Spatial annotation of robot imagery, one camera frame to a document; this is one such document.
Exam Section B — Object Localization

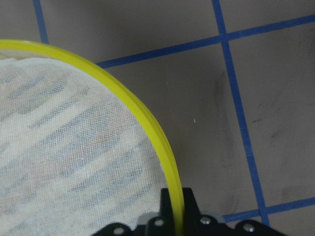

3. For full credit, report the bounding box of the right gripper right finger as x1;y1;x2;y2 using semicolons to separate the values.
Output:
182;187;281;236

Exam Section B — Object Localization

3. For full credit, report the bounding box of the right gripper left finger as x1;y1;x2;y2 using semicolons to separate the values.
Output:
91;188;177;236

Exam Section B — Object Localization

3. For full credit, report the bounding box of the yellow bamboo steamer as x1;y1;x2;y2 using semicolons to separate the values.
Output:
0;40;184;236

